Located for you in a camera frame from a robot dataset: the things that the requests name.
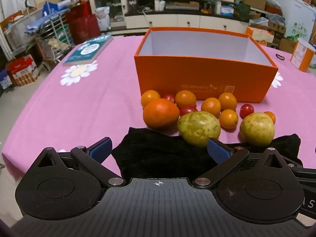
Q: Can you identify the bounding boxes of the dark green bag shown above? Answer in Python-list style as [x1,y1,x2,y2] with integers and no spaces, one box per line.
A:
[234,2,251,23]

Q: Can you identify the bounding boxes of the translucent storage bin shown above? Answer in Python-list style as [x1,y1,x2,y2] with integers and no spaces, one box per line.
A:
[4,7,45,50]

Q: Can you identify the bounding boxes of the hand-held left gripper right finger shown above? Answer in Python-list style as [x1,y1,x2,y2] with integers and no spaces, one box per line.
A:
[192,138,284,188]

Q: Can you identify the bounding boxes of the large orange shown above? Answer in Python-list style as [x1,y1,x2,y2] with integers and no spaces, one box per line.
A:
[143,98,180,130]

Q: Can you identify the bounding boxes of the blue shopping bag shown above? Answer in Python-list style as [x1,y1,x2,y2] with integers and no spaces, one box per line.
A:
[42,1,71,18]

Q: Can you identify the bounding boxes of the pink daisy-print tablecloth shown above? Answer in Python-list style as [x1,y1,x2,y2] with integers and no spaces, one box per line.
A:
[0,33,316,181]

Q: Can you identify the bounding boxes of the white and orange gift box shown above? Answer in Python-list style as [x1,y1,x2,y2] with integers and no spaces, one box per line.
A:
[245,26,274,45]

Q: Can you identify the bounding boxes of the red cherry tomato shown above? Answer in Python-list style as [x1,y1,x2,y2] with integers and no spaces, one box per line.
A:
[179,105,198,116]
[161,93,176,104]
[240,104,255,119]

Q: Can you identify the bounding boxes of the orange and white canister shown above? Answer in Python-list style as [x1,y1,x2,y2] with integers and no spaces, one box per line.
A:
[290,38,316,72]

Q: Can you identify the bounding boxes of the teal book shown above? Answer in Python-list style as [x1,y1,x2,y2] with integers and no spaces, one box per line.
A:
[62,34,113,67]

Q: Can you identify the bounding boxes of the brown cardboard box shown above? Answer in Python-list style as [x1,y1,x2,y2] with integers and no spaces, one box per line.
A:
[279,38,298,54]

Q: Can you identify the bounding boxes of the red gift bag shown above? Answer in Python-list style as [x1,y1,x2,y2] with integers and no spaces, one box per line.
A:
[65,1,92,18]

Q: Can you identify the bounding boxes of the orange cardboard box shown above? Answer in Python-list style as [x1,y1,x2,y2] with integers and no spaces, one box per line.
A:
[134,27,279,103]

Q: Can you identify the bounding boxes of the small orange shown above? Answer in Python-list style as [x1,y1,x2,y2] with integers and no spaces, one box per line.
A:
[201,97,222,118]
[219,109,239,129]
[218,92,238,111]
[175,90,197,109]
[264,111,276,125]
[141,89,161,108]

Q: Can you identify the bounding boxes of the blue and white tissue box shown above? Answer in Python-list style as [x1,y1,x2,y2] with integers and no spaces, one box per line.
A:
[220,5,235,16]

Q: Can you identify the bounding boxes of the white chest freezer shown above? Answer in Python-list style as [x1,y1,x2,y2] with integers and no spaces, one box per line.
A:
[265,0,316,42]

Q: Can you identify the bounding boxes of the red snack carton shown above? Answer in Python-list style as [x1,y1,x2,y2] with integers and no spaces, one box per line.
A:
[5,54,40,87]

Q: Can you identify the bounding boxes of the white wire rack cart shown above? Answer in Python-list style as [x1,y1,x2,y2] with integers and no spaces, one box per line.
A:
[37,12,76,62]

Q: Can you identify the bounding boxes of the black cloth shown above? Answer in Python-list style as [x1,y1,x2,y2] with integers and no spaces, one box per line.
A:
[112,126,303,178]

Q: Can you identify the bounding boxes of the mottled yellow-green pear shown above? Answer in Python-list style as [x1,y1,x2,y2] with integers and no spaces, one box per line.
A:
[177,111,221,148]
[239,113,276,147]

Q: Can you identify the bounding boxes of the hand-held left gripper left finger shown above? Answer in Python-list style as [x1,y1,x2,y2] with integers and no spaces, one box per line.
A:
[32,137,127,188]

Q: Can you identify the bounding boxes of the white pouch bag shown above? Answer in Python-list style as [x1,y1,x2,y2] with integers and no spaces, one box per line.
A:
[95,6,110,31]

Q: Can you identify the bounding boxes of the white low TV cabinet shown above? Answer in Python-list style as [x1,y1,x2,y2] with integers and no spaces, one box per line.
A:
[125,13,250,30]

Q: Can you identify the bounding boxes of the dark red paper bag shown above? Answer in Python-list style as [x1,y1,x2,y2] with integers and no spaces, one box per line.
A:
[68,13,101,45]

